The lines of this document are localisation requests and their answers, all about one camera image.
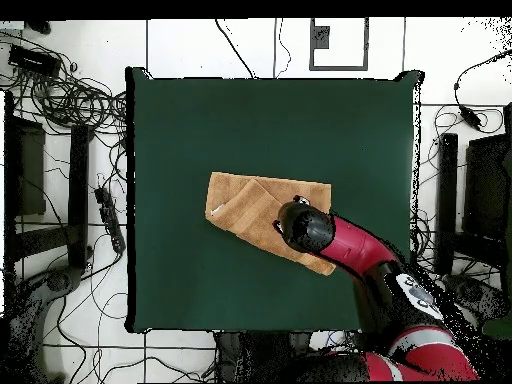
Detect dark green table cloth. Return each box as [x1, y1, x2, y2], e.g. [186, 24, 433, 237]
[124, 67, 425, 334]

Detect black floor cable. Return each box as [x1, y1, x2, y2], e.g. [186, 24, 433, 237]
[214, 18, 256, 79]

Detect black frame stand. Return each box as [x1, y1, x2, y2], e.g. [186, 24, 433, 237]
[3, 90, 94, 273]
[434, 102, 512, 277]

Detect dark grey pedestal leg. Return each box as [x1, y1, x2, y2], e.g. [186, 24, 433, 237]
[7, 266, 85, 383]
[441, 273, 511, 321]

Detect grey square floor frame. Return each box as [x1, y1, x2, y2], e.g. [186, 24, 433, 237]
[308, 17, 370, 72]

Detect black rectangular box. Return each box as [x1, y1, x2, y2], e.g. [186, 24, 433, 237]
[8, 44, 62, 77]

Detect orange terry towel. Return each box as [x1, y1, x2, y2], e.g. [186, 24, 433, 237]
[204, 171, 336, 277]

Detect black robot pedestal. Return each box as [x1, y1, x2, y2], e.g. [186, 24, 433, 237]
[213, 330, 312, 383]

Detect black power strip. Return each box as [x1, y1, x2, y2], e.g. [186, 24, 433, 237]
[94, 186, 127, 254]

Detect black inline power adapter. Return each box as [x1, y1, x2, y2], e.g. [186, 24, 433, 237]
[459, 105, 483, 131]

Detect black cable tangle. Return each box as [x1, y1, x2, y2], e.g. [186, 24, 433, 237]
[0, 31, 129, 137]

